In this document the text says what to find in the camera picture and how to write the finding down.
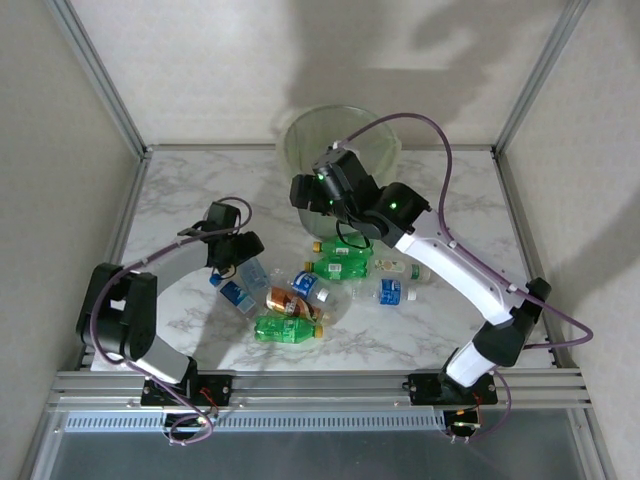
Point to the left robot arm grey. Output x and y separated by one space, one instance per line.
120 310

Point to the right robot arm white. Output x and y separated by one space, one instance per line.
450 265

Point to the green bottle yellow cap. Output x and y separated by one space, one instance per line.
285 330
340 267
350 247

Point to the blue label bottle white cap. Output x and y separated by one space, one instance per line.
392 292
304 282

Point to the aluminium frame post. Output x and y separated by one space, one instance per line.
545 65
93 65

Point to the aluminium table edge rail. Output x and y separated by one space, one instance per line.
526 225
117 240
225 147

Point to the wide aluminium mounting rail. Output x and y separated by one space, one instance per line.
320 387

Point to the control board with green light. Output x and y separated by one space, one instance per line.
200 422
465 425

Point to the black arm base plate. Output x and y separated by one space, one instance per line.
425 390
215 387

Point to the large clear bottle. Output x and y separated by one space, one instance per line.
341 302

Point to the grey metal lower panel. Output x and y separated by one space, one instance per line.
320 460

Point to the metal mesh waste bin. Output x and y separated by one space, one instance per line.
320 225

